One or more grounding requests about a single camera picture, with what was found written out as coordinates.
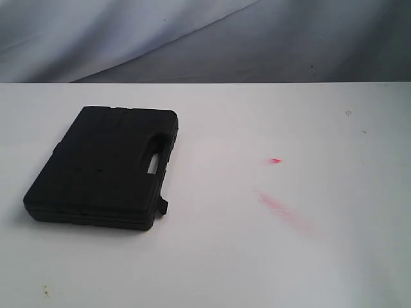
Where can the grey backdrop cloth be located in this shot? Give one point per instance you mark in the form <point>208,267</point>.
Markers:
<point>204,41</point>

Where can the black plastic tool case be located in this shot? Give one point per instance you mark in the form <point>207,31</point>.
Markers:
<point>108,170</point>

